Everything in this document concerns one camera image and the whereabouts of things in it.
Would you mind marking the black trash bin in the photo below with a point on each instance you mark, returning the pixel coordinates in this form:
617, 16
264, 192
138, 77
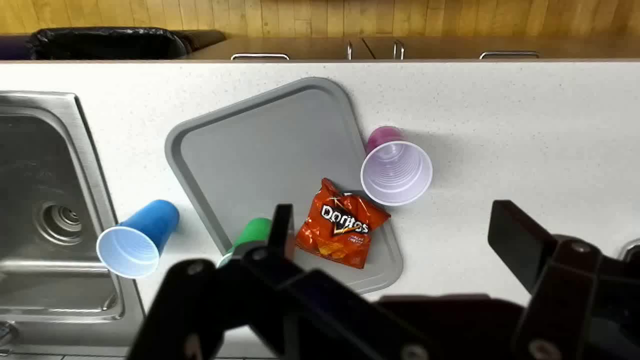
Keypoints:
106, 42

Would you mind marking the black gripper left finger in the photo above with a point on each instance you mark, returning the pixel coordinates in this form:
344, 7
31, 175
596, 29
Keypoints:
280, 230

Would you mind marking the orange Doritos chip bag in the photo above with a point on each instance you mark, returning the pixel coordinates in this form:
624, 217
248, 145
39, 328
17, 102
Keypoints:
340, 226

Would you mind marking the green plastic cup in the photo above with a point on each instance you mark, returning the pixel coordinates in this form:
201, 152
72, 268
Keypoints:
252, 230

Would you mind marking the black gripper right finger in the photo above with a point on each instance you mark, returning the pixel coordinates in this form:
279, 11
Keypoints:
527, 246

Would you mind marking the stainless steel double sink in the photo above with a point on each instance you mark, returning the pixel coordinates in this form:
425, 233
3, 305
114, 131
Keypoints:
40, 200

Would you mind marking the purple plastic cup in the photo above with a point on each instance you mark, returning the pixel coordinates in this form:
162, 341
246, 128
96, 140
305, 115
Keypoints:
396, 175

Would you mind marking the blue plastic cup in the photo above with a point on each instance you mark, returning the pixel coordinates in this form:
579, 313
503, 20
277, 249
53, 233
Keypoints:
137, 242

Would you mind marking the grey plastic tray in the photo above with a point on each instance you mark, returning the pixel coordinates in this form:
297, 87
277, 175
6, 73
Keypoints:
266, 152

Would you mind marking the wooden base cabinet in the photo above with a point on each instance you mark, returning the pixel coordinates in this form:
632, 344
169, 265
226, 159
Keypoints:
432, 47

